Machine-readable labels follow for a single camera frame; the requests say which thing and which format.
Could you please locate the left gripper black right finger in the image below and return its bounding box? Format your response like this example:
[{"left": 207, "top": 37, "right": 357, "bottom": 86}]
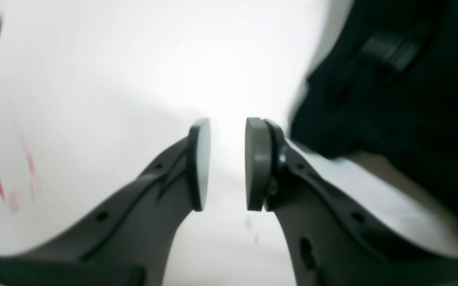
[{"left": 245, "top": 118, "right": 458, "bottom": 286}]

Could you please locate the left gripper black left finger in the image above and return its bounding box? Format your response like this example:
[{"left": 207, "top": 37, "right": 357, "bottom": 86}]
[{"left": 0, "top": 119, "right": 211, "bottom": 286}]

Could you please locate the black t-shirt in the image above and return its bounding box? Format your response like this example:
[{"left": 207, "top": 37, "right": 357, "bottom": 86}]
[{"left": 290, "top": 0, "right": 458, "bottom": 218}]

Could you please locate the red tape marking rectangle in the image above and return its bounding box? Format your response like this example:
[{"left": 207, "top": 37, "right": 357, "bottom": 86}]
[{"left": 0, "top": 107, "right": 41, "bottom": 215}]

